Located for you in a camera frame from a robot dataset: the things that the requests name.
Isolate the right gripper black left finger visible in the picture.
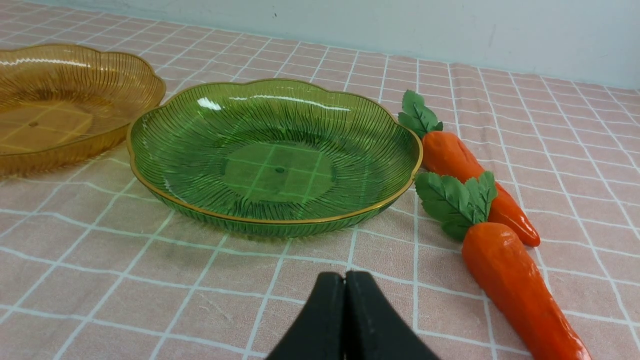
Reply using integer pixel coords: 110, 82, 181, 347
267, 272, 346, 360

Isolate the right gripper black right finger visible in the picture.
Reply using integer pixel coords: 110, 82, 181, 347
345, 271, 439, 360

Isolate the orange toy carrot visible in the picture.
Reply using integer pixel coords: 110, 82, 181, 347
398, 89, 541, 248
414, 171, 592, 360

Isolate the green plastic plate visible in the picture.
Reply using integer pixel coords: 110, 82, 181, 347
126, 79, 423, 239

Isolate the amber plastic plate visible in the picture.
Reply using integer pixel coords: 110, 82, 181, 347
0, 43, 166, 177

